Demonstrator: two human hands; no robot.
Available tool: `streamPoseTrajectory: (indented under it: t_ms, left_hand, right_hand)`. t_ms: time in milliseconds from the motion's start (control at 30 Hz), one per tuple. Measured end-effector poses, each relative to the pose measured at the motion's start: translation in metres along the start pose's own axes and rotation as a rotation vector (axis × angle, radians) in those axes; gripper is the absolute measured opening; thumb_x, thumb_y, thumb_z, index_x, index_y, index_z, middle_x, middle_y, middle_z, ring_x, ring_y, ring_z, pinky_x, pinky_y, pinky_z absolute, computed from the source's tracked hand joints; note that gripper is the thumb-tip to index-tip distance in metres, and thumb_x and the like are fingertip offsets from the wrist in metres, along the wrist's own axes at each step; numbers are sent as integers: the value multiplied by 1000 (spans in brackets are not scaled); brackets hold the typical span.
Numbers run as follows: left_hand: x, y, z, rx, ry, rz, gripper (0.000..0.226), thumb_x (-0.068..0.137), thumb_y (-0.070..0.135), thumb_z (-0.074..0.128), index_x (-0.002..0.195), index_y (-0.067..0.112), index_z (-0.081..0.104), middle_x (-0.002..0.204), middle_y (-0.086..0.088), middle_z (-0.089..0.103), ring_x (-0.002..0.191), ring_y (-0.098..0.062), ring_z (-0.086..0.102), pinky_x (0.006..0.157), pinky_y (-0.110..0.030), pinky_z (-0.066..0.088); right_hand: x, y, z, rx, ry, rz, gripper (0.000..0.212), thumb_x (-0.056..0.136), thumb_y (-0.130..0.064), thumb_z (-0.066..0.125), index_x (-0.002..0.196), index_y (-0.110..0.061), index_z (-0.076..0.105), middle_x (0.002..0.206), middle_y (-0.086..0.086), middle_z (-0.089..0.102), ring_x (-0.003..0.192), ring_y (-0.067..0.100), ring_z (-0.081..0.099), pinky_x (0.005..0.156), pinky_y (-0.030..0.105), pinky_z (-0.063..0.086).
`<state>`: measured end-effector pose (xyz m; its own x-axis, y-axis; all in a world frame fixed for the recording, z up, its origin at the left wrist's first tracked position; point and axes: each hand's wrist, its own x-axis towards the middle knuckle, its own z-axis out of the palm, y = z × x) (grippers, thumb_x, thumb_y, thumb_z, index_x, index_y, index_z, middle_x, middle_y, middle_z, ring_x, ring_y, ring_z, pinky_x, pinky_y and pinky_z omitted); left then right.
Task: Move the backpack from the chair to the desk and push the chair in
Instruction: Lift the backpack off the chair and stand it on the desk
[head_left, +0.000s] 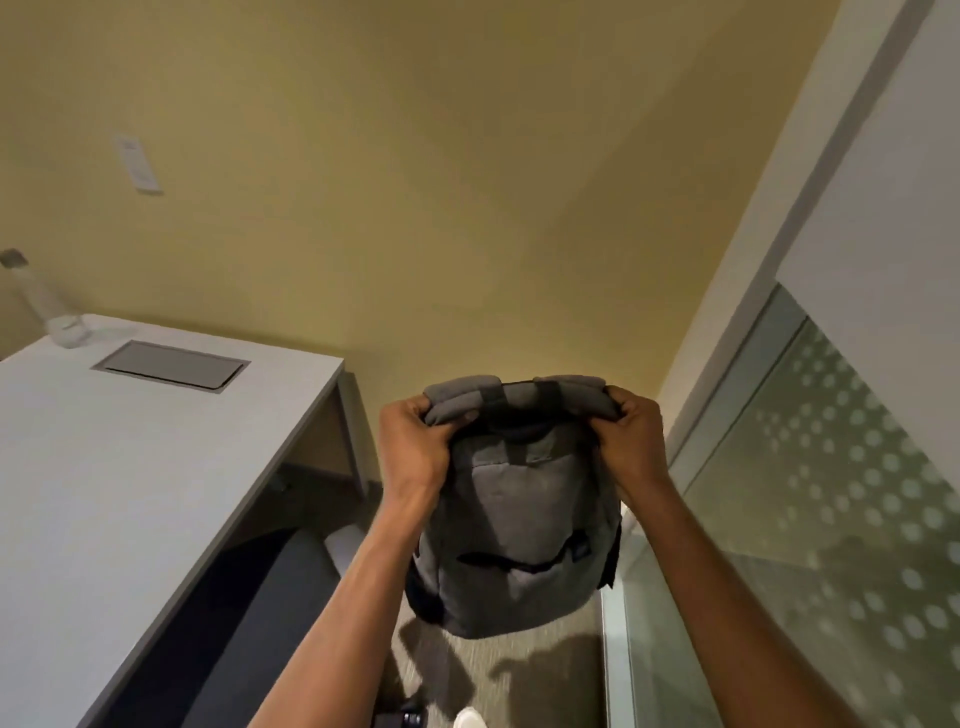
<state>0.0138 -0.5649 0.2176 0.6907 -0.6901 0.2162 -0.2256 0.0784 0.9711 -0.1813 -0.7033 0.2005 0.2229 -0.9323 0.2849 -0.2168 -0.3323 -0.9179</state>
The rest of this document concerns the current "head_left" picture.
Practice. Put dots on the person's right hand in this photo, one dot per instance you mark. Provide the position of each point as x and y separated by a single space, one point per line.
637 450

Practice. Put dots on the person's left hand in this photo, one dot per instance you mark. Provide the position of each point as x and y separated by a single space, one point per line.
409 457

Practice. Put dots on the person's right thumb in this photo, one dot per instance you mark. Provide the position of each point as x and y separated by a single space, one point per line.
621 401

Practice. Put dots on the person's left thumb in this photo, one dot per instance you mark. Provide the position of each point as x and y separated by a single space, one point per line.
418 408

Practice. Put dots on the grey fabric backpack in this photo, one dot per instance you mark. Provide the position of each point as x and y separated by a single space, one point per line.
517 517

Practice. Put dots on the person's right forearm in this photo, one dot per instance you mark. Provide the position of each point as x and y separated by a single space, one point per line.
720 615

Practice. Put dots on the person's left forearm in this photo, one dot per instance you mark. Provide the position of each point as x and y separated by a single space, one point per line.
345 615

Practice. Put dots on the dotted frosted glass partition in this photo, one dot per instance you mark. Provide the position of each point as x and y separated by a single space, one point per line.
825 540

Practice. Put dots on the dark grey office chair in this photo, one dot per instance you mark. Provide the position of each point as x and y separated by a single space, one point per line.
255 637

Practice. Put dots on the black chair base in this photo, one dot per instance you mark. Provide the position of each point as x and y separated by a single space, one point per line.
409 716

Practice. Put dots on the person's white shoe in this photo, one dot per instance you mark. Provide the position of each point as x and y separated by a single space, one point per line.
469 718

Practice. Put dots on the white desk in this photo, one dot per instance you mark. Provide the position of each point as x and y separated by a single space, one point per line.
112 487

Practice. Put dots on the clear water bottle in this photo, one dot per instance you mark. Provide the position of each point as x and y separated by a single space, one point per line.
52 307

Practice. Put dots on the white partition frame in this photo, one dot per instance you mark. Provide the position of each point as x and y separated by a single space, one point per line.
780 187

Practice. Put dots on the white wall switch plate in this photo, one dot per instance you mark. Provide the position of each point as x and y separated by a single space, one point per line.
137 165

